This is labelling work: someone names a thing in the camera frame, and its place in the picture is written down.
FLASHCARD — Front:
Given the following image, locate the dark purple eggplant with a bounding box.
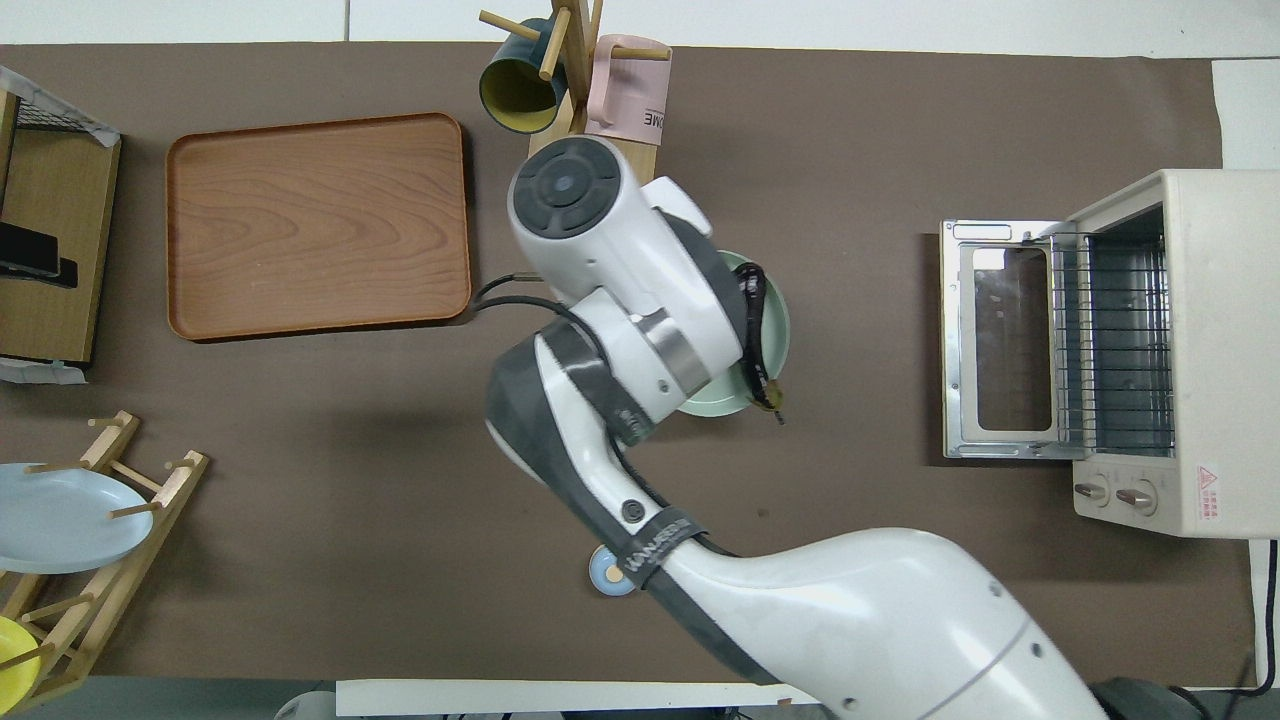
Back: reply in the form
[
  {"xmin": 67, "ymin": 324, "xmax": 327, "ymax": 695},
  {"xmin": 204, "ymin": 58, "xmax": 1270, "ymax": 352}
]
[{"xmin": 737, "ymin": 261, "xmax": 789, "ymax": 427}]

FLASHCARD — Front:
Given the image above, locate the light green plate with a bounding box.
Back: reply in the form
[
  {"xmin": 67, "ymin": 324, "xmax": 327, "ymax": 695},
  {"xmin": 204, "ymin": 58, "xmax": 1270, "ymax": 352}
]
[{"xmin": 678, "ymin": 249, "xmax": 793, "ymax": 420}]

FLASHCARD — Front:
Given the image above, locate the glass oven door with handle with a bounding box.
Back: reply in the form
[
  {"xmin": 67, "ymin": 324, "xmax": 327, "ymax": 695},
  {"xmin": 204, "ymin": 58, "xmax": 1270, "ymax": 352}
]
[{"xmin": 938, "ymin": 218, "xmax": 1081, "ymax": 463}]

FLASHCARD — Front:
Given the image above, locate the cream white toaster oven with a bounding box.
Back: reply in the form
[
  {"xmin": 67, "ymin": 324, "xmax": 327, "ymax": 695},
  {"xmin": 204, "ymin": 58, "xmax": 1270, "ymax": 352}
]
[{"xmin": 1048, "ymin": 168, "xmax": 1280, "ymax": 541}]

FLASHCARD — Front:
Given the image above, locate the blue call bell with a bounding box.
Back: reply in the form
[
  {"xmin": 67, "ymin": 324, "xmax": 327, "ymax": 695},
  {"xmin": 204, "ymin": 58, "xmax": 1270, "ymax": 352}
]
[{"xmin": 587, "ymin": 545, "xmax": 642, "ymax": 599}]

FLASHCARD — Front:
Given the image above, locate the pink mug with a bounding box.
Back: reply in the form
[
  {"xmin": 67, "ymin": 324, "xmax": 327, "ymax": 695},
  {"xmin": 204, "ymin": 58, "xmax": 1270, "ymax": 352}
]
[{"xmin": 584, "ymin": 33, "xmax": 673, "ymax": 142}]

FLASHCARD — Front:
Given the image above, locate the blue mug yellow inside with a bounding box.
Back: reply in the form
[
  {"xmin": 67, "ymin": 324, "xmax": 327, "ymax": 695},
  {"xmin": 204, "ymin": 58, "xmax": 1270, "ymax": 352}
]
[{"xmin": 477, "ymin": 18, "xmax": 568, "ymax": 137}]

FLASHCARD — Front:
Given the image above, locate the wooden mug tree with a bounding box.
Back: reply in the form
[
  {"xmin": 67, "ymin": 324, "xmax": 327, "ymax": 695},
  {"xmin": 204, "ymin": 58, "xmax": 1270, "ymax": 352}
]
[{"xmin": 477, "ymin": 0, "xmax": 674, "ymax": 181}]

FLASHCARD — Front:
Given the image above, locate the brown table mat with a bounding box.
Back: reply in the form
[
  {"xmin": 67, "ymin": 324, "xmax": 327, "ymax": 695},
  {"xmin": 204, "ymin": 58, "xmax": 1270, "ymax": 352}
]
[{"xmin": 0, "ymin": 42, "xmax": 1257, "ymax": 683}]

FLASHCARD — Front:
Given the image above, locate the brown wooden tray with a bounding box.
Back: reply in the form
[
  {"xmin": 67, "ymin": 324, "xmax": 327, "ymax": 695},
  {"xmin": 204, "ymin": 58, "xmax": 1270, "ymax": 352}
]
[{"xmin": 165, "ymin": 111, "xmax": 474, "ymax": 344}]

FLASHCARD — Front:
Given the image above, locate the wooden plate rack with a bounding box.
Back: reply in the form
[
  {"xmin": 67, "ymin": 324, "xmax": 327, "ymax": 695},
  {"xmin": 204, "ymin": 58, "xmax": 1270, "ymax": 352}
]
[{"xmin": 0, "ymin": 410, "xmax": 212, "ymax": 713}]

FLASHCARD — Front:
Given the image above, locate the light blue plate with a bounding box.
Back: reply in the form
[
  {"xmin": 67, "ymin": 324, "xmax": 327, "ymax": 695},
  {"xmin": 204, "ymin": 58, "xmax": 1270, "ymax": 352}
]
[{"xmin": 0, "ymin": 461, "xmax": 157, "ymax": 576}]

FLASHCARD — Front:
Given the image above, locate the white grid pattern cloth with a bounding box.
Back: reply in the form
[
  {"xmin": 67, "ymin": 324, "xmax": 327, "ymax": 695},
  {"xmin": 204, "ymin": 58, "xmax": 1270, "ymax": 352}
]
[{"xmin": 0, "ymin": 64, "xmax": 123, "ymax": 143}]

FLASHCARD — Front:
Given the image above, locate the black rectangular device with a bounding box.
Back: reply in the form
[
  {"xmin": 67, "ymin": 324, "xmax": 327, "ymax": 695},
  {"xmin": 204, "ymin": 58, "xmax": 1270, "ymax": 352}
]
[{"xmin": 0, "ymin": 220, "xmax": 80, "ymax": 290}]

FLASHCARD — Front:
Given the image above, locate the yellow plate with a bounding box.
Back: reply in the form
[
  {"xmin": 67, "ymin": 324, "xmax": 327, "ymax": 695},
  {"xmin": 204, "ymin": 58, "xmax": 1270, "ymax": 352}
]
[{"xmin": 0, "ymin": 614, "xmax": 44, "ymax": 707}]

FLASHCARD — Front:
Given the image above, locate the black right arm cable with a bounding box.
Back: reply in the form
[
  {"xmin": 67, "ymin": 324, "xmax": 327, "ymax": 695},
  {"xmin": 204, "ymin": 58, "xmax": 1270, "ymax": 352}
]
[{"xmin": 468, "ymin": 271, "xmax": 606, "ymax": 346}]

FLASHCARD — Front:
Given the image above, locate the metal oven wire rack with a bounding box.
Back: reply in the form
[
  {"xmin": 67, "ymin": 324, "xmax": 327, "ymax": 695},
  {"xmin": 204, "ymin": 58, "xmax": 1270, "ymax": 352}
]
[{"xmin": 1048, "ymin": 231, "xmax": 1175, "ymax": 453}]

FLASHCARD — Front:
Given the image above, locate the black oven power cord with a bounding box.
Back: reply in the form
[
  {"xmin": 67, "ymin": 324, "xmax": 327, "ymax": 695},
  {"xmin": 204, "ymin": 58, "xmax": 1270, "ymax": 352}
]
[{"xmin": 1252, "ymin": 538, "xmax": 1280, "ymax": 693}]

